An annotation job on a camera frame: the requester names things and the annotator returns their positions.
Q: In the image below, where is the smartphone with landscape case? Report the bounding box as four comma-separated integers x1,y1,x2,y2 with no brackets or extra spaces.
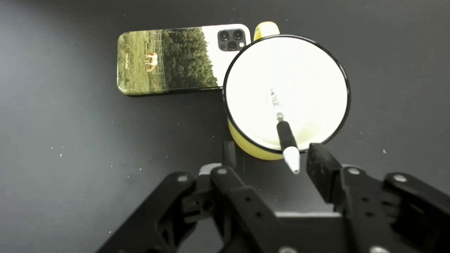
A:
116,24,250,95

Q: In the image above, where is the black and white pen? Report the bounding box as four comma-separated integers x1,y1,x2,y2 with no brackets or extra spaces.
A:
267,87,302,176

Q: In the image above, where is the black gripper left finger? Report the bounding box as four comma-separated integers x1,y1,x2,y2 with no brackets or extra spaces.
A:
222,140,237,167

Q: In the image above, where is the yellow enamel mug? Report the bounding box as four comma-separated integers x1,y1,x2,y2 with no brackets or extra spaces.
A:
223,21,350,160

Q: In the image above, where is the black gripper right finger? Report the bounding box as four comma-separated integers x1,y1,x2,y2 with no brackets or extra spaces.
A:
306,143,343,204

